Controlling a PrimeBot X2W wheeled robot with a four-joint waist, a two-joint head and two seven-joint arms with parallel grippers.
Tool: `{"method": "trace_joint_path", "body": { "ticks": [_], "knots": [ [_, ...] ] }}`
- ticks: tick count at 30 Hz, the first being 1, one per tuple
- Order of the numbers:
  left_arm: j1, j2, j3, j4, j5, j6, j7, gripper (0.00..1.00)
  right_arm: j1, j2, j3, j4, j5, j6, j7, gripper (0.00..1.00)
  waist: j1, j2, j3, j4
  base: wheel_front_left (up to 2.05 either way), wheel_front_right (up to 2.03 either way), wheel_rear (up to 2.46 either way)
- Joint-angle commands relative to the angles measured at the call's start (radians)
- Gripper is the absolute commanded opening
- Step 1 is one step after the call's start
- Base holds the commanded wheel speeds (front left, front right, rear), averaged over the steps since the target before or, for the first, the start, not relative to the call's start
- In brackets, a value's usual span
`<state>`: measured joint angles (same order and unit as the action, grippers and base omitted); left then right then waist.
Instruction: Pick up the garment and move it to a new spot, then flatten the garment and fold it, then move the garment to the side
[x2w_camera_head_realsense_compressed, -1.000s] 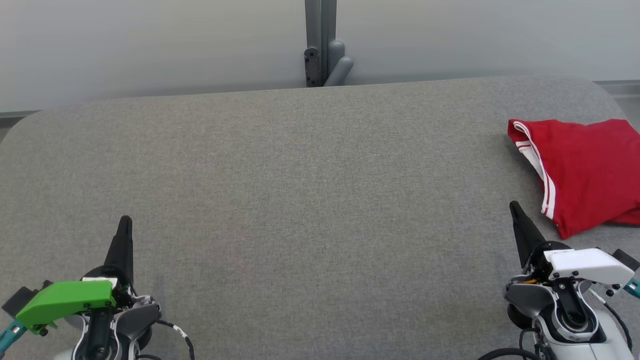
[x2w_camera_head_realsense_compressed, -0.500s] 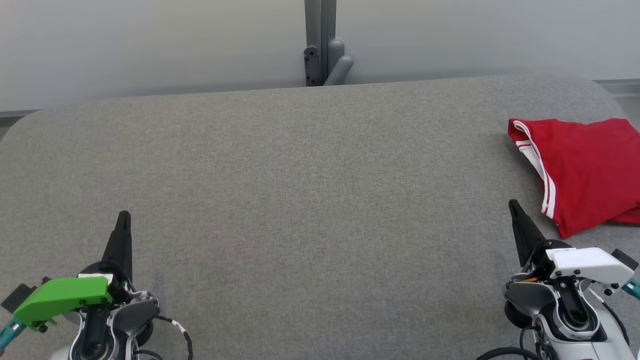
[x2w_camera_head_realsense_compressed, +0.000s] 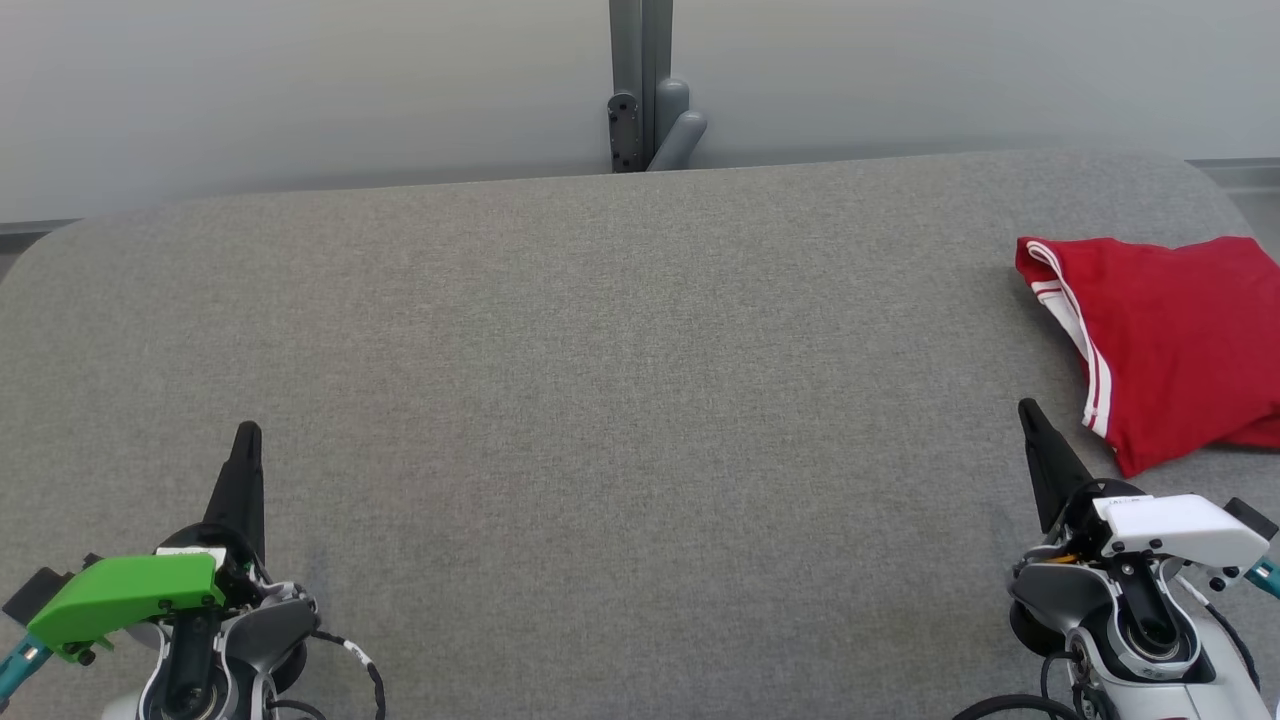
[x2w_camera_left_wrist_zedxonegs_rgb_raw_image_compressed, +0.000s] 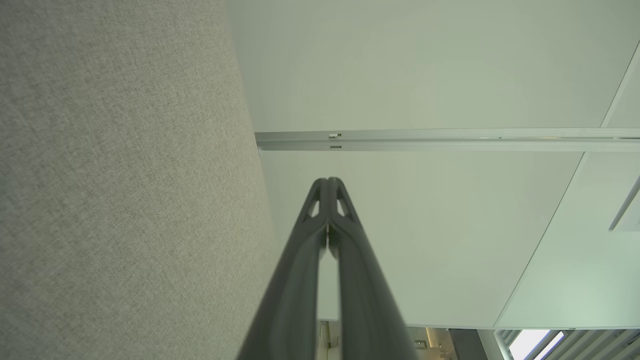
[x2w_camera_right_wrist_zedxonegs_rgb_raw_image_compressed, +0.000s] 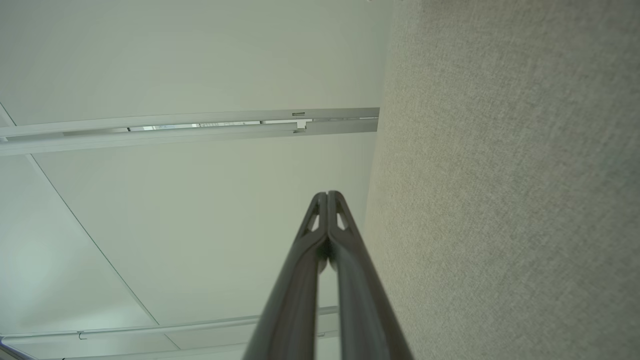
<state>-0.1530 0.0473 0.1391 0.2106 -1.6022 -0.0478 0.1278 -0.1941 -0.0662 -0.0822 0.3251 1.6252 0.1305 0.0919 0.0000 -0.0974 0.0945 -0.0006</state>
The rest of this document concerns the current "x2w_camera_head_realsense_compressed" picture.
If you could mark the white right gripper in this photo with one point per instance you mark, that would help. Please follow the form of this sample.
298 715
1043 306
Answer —
1180 530

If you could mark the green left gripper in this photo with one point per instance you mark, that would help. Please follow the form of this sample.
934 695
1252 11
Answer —
120 600

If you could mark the red white sports jersey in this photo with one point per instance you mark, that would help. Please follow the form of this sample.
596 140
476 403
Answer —
1180 340

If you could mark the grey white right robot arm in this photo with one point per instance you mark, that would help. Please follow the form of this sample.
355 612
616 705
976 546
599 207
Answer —
1215 650

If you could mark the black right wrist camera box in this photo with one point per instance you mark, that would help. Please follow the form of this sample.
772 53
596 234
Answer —
1255 518

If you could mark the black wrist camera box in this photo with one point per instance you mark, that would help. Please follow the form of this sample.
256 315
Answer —
1255 518
30 592

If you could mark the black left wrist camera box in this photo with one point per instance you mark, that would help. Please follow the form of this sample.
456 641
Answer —
30 592

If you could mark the grey metal post with bracket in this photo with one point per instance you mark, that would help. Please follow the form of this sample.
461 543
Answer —
640 50

